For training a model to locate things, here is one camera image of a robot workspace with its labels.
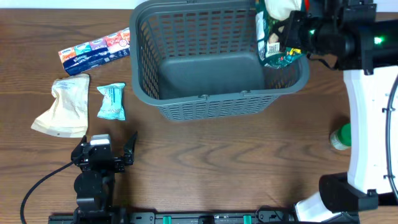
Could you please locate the green Nescafe coffee bag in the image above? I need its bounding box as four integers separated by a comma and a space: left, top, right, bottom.
256, 0, 310, 69

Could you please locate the green lid jar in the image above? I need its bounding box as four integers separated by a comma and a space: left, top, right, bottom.
329, 123, 351, 151

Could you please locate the grey plastic basket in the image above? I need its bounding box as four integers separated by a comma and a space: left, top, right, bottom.
129, 0, 310, 121

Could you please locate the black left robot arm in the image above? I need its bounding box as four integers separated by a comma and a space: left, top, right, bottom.
71, 133, 137, 213

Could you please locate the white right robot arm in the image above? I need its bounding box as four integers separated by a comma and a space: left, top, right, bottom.
266, 1, 397, 223

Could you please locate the beige paper pouch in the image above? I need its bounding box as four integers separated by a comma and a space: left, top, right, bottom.
31, 73, 90, 138

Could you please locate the light blue snack packet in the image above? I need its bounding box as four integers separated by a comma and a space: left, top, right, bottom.
97, 83, 126, 121

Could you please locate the Kleenex tissue multipack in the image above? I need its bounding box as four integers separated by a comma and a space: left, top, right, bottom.
58, 27, 130, 76

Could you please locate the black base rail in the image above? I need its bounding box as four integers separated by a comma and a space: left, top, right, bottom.
48, 207, 361, 224

